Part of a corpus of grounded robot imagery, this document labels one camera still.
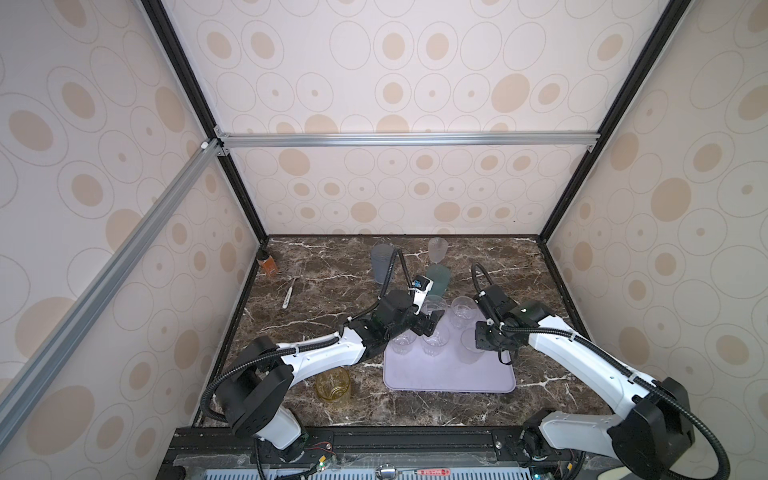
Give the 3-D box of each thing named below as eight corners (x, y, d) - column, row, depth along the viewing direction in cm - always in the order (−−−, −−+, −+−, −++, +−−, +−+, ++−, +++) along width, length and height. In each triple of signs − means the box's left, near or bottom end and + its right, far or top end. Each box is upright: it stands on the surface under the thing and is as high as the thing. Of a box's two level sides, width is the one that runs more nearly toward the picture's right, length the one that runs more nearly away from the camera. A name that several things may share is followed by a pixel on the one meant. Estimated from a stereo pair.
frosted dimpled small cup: (429, 263, 114) (430, 253, 110) (427, 247, 119) (429, 237, 115) (447, 263, 114) (450, 253, 110) (445, 247, 119) (447, 237, 115)
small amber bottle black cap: (271, 278, 109) (263, 264, 103) (261, 265, 113) (253, 251, 107) (281, 272, 111) (274, 258, 104) (271, 260, 115) (264, 245, 108)
